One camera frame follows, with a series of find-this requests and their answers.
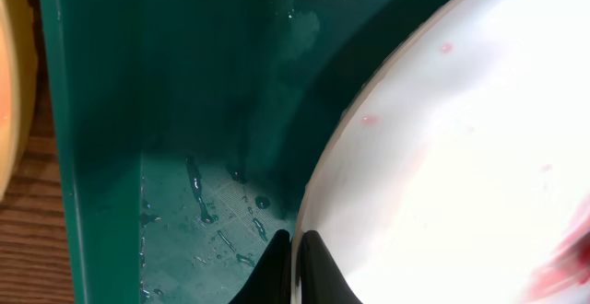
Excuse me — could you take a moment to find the light blue plate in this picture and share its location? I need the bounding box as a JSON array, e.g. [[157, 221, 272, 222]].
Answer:
[[290, 0, 589, 304]]

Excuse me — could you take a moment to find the teal plastic tray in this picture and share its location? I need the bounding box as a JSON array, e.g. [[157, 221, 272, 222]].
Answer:
[[40, 0, 449, 303]]

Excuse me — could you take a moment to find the yellow-green plate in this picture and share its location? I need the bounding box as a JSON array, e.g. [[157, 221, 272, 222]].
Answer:
[[1, 0, 39, 195]]

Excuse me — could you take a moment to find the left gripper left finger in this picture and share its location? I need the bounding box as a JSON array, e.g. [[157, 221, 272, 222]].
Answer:
[[230, 229, 291, 304]]

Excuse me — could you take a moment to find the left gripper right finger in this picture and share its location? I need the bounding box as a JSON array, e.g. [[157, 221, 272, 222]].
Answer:
[[297, 230, 361, 304]]

